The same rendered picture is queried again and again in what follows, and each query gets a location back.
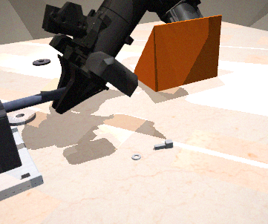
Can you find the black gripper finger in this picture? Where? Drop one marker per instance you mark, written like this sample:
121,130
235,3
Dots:
80,87
64,78

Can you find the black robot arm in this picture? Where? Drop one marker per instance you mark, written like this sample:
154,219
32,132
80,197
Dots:
69,20

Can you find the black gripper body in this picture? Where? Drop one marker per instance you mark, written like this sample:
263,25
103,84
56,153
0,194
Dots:
99,61

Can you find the grey metal shaft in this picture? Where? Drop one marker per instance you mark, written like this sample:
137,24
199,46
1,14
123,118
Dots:
30,101

